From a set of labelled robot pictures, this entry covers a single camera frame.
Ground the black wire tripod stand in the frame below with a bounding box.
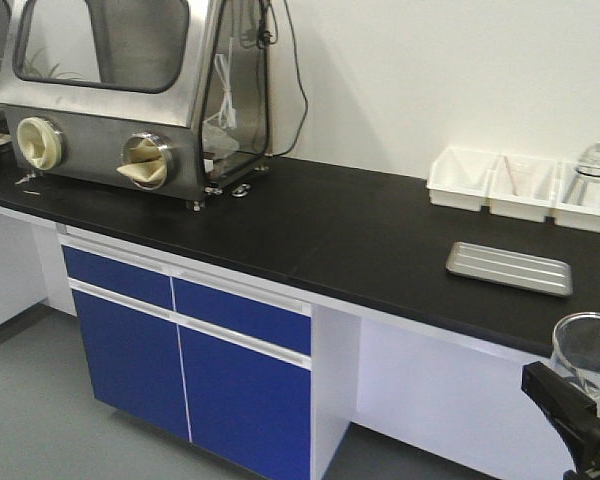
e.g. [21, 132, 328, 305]
[562, 167, 600, 206]

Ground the black power cable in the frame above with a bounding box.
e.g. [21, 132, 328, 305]
[257, 0, 310, 157]

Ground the white bin left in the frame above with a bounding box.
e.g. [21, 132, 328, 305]
[427, 146, 497, 212]

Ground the silver metal tray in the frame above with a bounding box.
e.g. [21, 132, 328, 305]
[446, 242, 573, 297]

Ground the stainless steel glove box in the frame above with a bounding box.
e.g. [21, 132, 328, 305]
[0, 1, 270, 210]

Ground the glass alcohol lamp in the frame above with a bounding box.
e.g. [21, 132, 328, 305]
[576, 140, 600, 180]

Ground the white bin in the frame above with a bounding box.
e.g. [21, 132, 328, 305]
[487, 155, 559, 223]
[553, 162, 600, 233]
[427, 146, 497, 212]

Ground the clear glass beaker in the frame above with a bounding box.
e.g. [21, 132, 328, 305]
[550, 312, 600, 417]

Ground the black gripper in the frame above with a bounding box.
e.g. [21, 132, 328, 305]
[521, 362, 600, 480]

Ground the blue lab cabinet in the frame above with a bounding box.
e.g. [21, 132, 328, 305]
[61, 236, 311, 479]

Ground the white bin middle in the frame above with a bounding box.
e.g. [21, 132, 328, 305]
[487, 155, 559, 223]

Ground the white bin right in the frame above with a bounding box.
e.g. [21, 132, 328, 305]
[553, 162, 600, 233]

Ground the pink stirring rod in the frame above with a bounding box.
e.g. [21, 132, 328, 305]
[503, 155, 518, 196]

